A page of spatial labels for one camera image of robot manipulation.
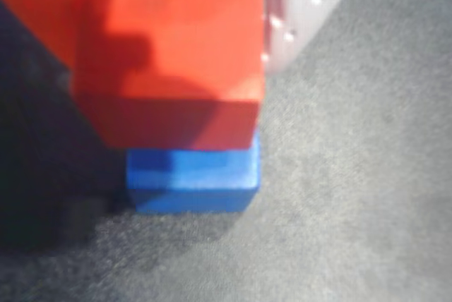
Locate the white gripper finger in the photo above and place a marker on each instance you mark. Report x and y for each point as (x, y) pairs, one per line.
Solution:
(300, 9)

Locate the blue cube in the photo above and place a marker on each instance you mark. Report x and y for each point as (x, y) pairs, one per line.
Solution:
(208, 178)

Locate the red cube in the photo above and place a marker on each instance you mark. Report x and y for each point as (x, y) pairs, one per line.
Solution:
(197, 34)

